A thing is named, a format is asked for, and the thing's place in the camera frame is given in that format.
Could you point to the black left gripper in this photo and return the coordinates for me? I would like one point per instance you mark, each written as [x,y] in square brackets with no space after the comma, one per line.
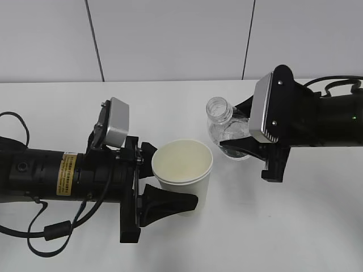
[107,175]

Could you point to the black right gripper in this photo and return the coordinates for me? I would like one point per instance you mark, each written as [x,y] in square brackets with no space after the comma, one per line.
[276,154]

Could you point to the clear water bottle green label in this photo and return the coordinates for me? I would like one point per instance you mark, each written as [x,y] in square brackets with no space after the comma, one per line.
[225,123]

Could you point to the white paper cup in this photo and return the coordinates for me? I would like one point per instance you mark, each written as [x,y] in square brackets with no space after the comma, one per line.
[184,166]

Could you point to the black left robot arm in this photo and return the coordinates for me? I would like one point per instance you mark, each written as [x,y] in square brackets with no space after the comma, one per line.
[28,174]

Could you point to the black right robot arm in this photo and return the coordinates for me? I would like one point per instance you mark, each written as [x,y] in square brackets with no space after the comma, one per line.
[309,120]

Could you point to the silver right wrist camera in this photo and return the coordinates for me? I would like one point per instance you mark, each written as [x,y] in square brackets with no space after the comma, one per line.
[272,105]

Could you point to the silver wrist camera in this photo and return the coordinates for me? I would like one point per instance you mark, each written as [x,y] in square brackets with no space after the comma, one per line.
[112,125]
[272,105]

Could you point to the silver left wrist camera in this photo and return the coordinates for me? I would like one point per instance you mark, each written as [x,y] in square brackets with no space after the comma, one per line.
[112,125]

